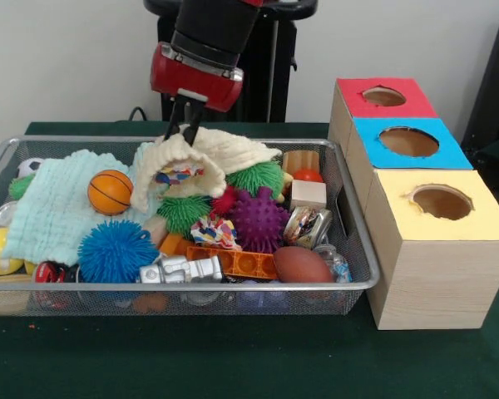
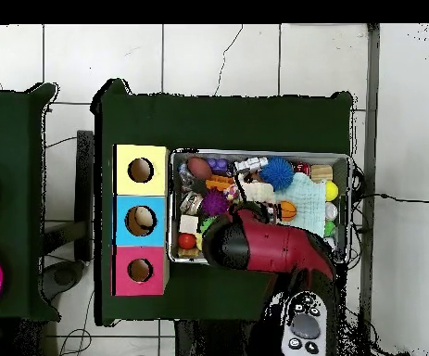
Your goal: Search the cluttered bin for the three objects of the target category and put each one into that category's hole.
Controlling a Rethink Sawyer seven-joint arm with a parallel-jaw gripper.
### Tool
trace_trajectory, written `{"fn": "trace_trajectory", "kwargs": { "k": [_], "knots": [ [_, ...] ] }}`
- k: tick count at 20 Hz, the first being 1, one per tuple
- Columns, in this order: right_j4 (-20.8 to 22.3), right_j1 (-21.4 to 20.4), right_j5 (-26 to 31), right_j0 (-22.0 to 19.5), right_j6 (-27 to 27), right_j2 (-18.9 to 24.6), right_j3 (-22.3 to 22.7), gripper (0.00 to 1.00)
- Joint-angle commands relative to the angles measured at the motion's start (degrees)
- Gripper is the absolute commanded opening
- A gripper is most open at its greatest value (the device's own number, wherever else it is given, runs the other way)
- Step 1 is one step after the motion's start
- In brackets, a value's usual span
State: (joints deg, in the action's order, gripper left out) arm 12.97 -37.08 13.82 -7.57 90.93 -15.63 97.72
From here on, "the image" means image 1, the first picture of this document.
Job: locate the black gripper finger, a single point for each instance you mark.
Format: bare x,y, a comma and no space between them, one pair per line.
174,120
193,124

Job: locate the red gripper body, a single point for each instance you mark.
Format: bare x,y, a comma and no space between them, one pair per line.
191,79

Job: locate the cream muslin cloth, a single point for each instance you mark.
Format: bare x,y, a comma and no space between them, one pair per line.
179,156

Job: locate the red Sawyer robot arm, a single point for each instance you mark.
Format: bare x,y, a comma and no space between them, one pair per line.
212,25

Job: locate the silver mesh bin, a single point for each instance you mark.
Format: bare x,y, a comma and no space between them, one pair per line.
108,287

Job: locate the wooden box with three holes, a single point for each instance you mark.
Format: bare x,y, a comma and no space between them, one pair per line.
441,282

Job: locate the orange toy basketball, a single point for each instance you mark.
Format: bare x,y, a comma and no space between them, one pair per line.
110,192

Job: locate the purple spiky ball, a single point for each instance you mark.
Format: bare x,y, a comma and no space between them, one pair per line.
260,220

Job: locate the plain wooden cube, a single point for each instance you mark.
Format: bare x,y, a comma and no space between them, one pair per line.
309,193

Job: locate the silver toy robot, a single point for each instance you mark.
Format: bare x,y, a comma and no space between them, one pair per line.
179,269

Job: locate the light blue muslin cloth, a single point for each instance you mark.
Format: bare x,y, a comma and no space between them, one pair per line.
50,208

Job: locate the crushed drink can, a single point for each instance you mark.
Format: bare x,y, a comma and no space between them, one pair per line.
305,228

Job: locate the brown toy football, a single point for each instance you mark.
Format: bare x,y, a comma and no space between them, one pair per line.
301,266

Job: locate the dark green table cloth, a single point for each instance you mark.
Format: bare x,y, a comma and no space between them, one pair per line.
233,357

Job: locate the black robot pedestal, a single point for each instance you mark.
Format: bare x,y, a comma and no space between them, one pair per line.
285,83

